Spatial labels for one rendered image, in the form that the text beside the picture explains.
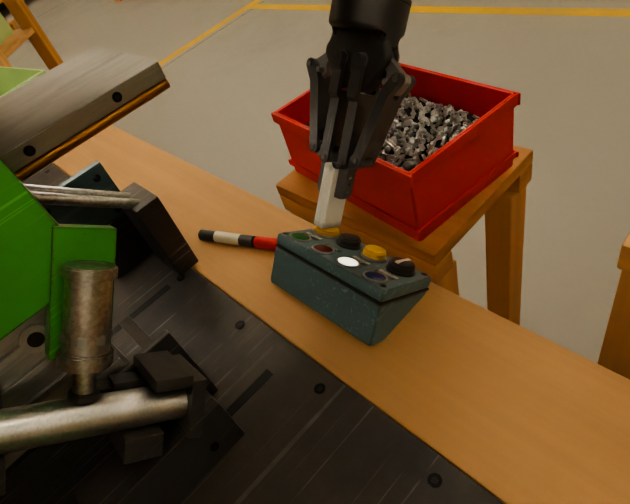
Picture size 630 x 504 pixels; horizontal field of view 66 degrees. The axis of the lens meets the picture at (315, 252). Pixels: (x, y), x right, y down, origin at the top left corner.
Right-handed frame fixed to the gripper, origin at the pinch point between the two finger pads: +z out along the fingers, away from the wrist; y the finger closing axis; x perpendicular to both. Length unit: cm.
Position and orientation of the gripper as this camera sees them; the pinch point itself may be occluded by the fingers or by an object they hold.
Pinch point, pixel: (332, 195)
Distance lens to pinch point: 53.0
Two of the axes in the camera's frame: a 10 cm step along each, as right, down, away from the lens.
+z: -1.8, 9.2, 3.5
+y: -6.8, -3.7, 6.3
